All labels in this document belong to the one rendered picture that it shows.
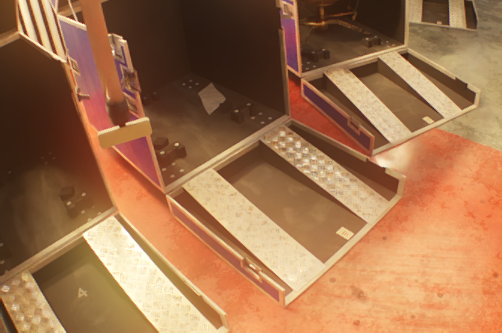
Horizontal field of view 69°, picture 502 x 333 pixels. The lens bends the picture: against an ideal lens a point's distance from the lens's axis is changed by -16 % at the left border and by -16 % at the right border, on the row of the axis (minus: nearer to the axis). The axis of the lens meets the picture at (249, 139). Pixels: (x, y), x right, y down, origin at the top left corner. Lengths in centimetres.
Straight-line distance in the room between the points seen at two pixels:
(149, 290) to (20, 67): 148
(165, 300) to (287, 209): 76
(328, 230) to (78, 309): 121
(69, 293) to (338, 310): 120
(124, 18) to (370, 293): 214
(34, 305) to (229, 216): 101
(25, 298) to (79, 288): 27
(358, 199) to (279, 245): 48
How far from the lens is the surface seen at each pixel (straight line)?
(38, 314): 190
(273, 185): 223
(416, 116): 283
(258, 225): 194
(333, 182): 216
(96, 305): 193
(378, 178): 223
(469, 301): 187
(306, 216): 206
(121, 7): 276
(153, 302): 179
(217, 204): 201
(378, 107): 277
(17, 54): 254
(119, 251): 194
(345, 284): 183
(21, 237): 220
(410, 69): 320
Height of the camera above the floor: 149
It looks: 35 degrees down
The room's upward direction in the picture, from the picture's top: 7 degrees counter-clockwise
